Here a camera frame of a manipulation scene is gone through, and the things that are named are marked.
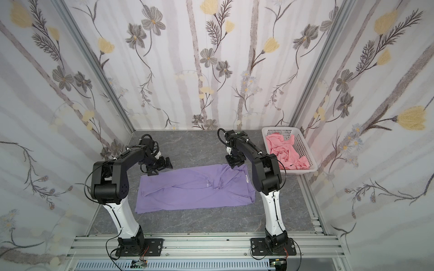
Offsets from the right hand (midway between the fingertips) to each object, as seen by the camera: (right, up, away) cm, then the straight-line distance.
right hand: (238, 161), depth 97 cm
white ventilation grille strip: (-30, -42, -26) cm, 58 cm away
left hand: (-42, -3, +1) cm, 42 cm away
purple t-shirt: (-15, -13, -4) cm, 20 cm away
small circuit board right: (+15, -43, -25) cm, 52 cm away
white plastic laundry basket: (+40, +9, +8) cm, 42 cm away
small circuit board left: (-45, -41, -26) cm, 66 cm away
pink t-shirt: (+27, +7, +2) cm, 28 cm away
